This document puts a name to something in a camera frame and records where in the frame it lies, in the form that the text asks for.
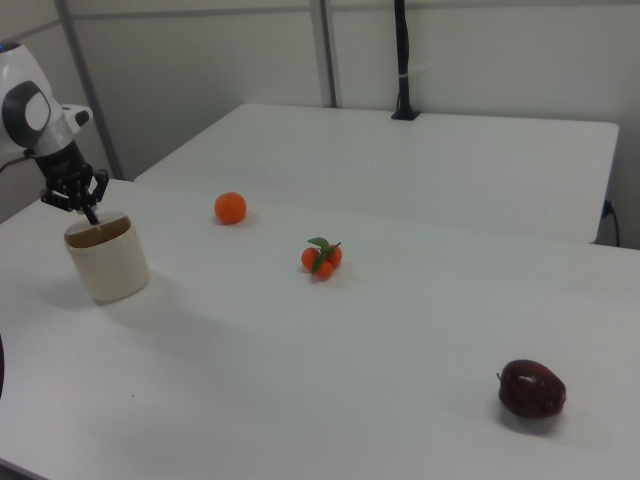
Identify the small oranges cluster with leaves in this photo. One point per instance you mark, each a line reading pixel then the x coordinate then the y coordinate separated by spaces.
pixel 322 260

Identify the dark red apple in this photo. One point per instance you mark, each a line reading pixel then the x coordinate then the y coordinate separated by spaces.
pixel 531 390

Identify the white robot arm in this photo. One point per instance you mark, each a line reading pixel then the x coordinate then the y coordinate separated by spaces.
pixel 30 110

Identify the orange mandarin fruit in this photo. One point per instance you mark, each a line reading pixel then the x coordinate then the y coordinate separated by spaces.
pixel 230 208

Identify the black camera pole with base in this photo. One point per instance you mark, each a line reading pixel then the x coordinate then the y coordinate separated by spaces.
pixel 403 65

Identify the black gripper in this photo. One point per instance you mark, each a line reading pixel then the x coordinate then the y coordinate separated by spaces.
pixel 62 170

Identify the cream ceramic cup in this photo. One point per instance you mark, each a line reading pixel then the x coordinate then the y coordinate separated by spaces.
pixel 112 270

